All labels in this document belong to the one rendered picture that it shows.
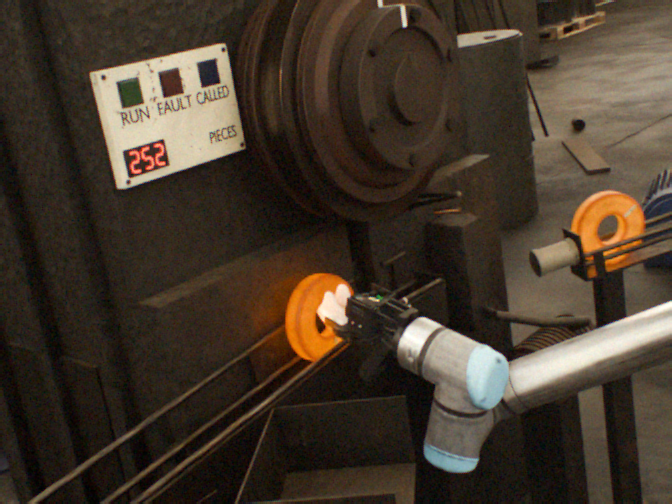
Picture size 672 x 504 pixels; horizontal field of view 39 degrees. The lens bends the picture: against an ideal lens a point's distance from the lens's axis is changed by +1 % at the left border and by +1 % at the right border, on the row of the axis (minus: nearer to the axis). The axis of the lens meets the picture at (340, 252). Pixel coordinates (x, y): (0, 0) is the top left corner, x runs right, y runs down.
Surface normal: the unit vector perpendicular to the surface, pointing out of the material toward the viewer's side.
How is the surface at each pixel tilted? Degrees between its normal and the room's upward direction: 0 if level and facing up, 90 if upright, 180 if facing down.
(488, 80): 90
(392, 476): 5
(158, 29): 90
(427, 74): 90
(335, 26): 47
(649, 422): 0
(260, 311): 90
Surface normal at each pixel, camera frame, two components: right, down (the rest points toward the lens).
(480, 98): 0.14, 0.27
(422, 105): 0.74, 0.08
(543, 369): -0.62, -0.23
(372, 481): -0.17, -0.91
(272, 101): -0.67, 0.19
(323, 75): -0.27, 0.04
